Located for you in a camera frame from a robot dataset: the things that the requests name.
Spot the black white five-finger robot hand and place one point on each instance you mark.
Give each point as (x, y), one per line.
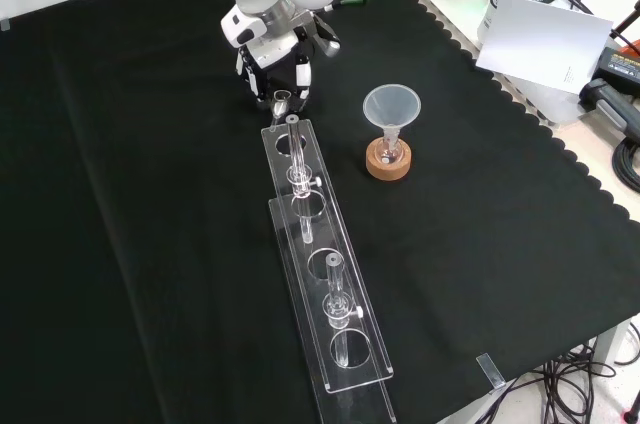
(280, 69)

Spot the translucent plastic funnel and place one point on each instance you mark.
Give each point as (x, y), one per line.
(391, 106)

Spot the clear acrylic funnel stand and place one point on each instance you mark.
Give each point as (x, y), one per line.
(327, 264)

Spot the small round-bottom glass flask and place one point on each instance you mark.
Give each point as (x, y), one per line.
(389, 151)

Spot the black cloth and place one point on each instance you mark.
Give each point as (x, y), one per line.
(150, 194)

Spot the pale white board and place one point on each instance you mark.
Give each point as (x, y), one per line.
(545, 44)

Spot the clear tape strip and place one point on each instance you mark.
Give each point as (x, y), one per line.
(5, 25)
(491, 370)

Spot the grey black power tool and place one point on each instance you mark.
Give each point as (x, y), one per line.
(612, 106)

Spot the black orange battery pack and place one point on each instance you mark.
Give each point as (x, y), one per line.
(620, 66)

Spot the black tripod leg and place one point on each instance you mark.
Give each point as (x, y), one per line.
(625, 24)

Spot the grey table leg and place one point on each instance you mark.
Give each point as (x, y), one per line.
(610, 344)

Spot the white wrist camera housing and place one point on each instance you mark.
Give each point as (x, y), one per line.
(240, 26)

